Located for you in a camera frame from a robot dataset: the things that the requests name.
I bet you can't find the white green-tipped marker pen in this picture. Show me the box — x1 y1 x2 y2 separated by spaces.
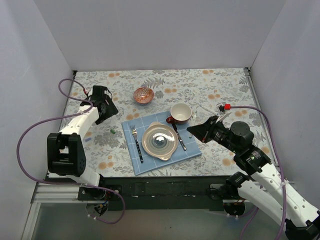
189 112 197 139

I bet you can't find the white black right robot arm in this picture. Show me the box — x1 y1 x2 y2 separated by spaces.
187 116 320 240

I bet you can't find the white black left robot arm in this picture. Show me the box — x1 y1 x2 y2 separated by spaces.
47 85 119 200

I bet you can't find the red white cup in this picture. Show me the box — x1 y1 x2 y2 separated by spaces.
166 103 192 124

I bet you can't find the silver patterned knife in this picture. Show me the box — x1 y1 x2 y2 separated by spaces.
171 123 187 151

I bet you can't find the silver fork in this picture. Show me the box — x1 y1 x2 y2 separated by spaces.
130 125 144 164

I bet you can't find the red patterned bowl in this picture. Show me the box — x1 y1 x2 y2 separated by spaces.
133 86 155 105

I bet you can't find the cream grey plate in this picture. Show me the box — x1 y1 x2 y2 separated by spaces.
141 122 179 161

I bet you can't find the blue checked placemat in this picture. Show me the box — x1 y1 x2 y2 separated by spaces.
121 111 202 176

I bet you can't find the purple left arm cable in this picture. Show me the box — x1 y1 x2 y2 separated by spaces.
16 78 126 224

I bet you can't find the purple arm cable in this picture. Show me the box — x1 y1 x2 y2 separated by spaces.
229 104 288 240
16 78 126 224

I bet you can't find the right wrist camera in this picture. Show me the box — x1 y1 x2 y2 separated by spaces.
216 102 231 122

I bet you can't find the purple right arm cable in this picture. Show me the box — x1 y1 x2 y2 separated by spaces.
229 104 288 240

